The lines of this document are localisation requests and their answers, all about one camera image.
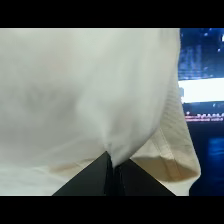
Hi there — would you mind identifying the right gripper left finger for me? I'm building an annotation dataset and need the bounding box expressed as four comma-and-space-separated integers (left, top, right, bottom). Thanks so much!
52, 150, 115, 197

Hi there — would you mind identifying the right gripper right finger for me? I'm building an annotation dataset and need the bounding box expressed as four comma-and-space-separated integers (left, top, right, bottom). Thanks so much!
113, 158, 175, 197

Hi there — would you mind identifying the white shirt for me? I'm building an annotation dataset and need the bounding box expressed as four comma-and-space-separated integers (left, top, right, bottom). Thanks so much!
0, 28, 202, 197

